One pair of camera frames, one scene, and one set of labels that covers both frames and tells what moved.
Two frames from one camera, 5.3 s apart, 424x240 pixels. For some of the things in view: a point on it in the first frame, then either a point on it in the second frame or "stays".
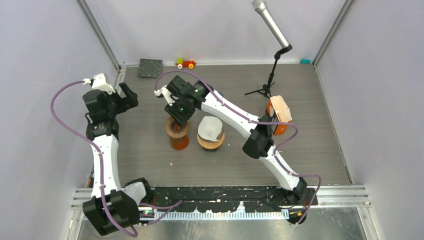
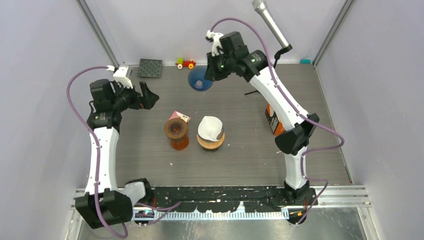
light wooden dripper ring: [209, 145] stays
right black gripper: [181, 118] → [210, 72]
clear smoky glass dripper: [220, 134] stays
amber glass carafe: [180, 143] stays
